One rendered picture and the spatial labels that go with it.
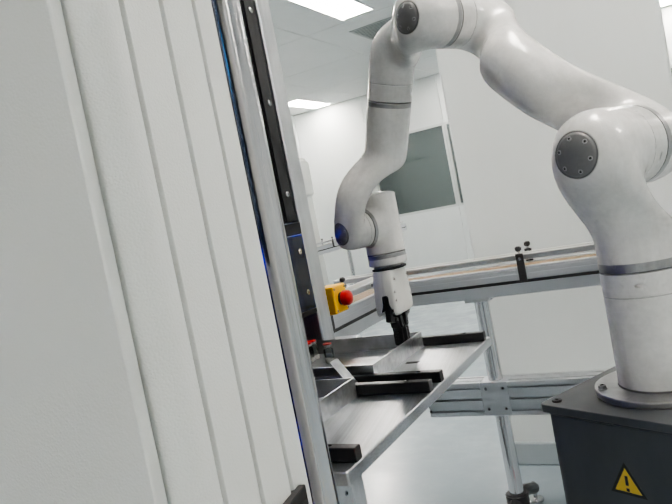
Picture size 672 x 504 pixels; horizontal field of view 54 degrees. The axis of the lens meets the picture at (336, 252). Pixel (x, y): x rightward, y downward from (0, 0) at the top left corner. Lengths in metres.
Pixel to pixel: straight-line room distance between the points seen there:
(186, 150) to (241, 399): 0.17
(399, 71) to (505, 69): 0.28
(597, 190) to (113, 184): 0.71
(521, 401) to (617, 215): 1.42
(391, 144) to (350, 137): 9.02
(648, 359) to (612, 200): 0.23
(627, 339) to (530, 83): 0.41
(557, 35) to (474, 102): 0.40
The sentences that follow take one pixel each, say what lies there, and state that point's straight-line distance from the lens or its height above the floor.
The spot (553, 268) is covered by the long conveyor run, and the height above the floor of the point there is 0.91.
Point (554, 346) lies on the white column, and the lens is 2.87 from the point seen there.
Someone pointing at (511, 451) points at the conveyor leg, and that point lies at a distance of 2.43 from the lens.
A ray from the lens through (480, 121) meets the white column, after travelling 2.83.
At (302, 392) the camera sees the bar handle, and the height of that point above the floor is 1.06.
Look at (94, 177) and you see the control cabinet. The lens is 0.40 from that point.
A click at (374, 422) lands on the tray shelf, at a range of 1.05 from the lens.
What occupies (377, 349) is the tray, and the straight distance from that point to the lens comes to 1.55.
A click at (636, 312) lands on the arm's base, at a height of 0.99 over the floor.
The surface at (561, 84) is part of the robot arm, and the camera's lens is 1.08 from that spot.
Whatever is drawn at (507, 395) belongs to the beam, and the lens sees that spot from 2.34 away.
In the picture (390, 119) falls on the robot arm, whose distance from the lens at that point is 1.32.
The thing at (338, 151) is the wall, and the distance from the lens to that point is 10.45.
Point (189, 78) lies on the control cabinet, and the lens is 0.48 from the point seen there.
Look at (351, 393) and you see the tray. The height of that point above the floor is 0.89.
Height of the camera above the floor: 1.20
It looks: 3 degrees down
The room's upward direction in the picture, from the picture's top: 11 degrees counter-clockwise
